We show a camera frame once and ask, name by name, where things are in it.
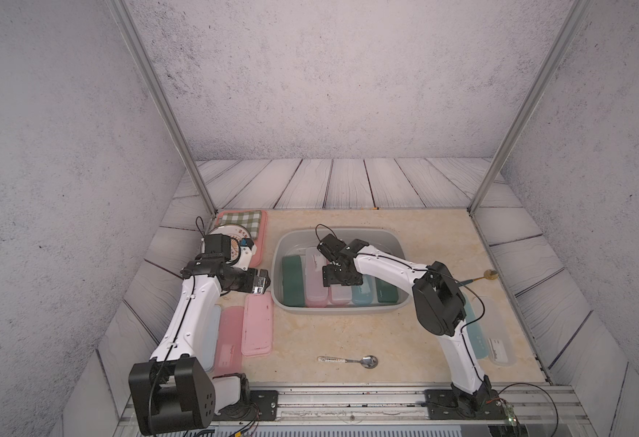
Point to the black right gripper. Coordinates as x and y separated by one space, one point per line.
329 279

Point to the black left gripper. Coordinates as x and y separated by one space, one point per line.
260 283

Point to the translucent pink pencil case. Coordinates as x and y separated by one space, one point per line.
340 295

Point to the teal pencil case with label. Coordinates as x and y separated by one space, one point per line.
363 295

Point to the dark green pencil case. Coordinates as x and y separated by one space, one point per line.
293 282
386 293

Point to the light pink ridged pencil case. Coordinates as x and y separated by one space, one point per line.
257 333

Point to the grey plastic storage box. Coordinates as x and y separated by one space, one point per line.
295 243

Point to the light blue pencil case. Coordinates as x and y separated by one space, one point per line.
208 355

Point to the rose pink pencil case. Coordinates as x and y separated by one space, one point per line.
228 357

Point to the clear pencil case with label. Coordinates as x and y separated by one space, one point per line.
316 294

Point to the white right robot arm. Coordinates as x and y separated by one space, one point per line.
439 305

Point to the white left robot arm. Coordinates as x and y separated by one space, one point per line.
171 391

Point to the pink plastic tray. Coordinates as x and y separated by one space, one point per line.
260 240

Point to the round patterned ceramic plate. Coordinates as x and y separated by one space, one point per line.
240 235

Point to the green checkered cloth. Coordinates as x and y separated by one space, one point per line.
248 219

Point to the metal spoon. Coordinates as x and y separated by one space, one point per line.
367 362

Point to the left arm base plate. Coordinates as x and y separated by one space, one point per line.
260 405

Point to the aluminium front rail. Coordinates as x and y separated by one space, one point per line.
393 410

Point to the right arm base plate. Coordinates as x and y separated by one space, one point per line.
446 405

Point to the left aluminium frame post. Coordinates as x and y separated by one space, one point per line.
128 29

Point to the aluminium frame post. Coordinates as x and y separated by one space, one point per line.
128 29
544 75

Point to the right aluminium frame post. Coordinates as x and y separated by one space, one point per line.
544 75

